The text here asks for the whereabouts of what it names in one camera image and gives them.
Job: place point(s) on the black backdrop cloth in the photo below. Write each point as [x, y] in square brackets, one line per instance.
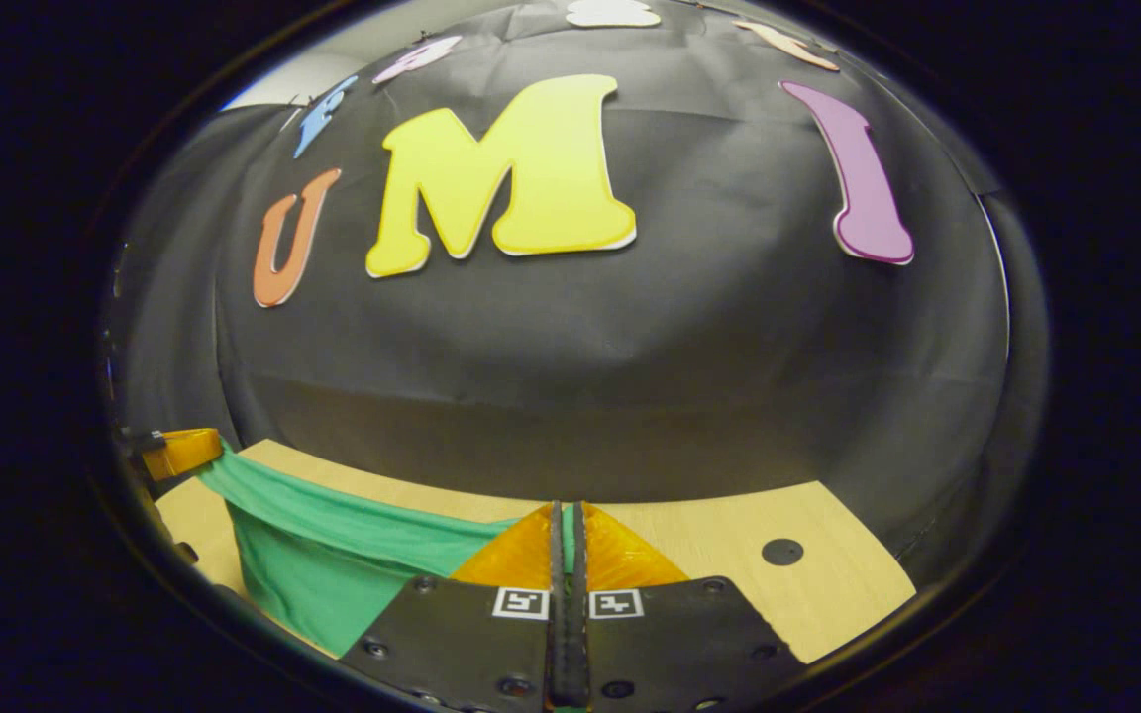
[630, 376]

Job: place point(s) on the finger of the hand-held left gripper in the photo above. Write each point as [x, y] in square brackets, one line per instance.
[184, 452]

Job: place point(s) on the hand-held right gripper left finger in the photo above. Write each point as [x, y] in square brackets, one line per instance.
[556, 614]

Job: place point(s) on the black round table grommet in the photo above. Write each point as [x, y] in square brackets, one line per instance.
[782, 552]
[185, 553]

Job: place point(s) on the green T-shirt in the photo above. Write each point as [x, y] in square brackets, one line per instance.
[333, 584]

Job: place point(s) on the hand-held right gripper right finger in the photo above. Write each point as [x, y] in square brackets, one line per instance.
[581, 634]

